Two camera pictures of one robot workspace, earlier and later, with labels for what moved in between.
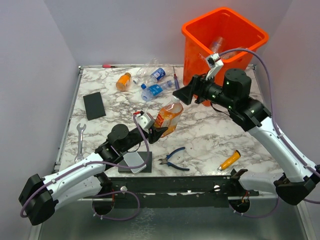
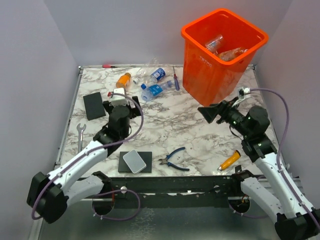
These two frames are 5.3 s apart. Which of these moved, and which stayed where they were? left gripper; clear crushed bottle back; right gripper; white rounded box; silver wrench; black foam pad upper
Moved: right gripper; left gripper
Stayed: silver wrench; white rounded box; clear crushed bottle back; black foam pad upper
